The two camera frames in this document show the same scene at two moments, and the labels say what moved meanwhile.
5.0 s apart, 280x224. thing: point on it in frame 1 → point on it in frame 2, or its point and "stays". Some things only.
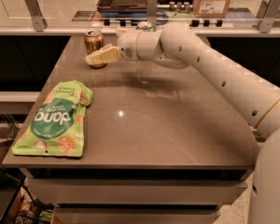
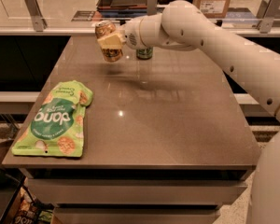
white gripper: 127,45 → 132,35
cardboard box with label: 212,1 stays
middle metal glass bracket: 152,7 stays
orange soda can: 94,41 → 110,54
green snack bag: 56,128 stays
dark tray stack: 124,2 stays
